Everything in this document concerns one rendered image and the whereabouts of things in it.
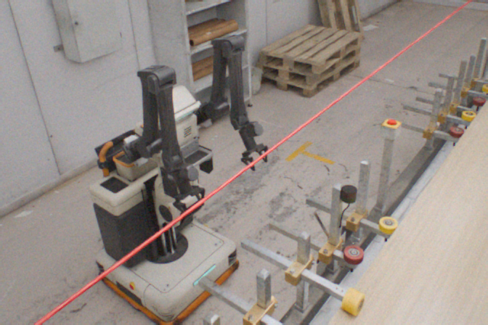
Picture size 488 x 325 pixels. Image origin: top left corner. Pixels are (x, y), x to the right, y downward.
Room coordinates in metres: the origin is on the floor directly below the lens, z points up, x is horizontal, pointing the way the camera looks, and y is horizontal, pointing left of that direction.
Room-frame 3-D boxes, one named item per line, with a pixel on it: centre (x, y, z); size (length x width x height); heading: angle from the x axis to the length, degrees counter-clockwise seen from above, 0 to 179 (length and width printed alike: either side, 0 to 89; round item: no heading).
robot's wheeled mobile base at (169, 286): (2.06, 0.55, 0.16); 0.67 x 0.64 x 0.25; 51
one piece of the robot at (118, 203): (2.12, 0.63, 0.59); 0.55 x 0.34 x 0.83; 141
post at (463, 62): (2.80, -1.44, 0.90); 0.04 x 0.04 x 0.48; 51
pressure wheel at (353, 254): (1.33, -0.40, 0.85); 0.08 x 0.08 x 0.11
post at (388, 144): (1.83, -0.66, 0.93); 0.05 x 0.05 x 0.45; 51
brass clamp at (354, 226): (1.61, -0.48, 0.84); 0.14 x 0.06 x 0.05; 141
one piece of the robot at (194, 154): (1.88, 0.33, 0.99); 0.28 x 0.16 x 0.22; 141
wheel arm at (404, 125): (2.40, -1.06, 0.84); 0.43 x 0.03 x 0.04; 51
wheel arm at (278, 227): (1.46, -0.24, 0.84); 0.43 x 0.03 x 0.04; 51
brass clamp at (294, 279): (1.22, -0.17, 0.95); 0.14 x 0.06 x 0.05; 141
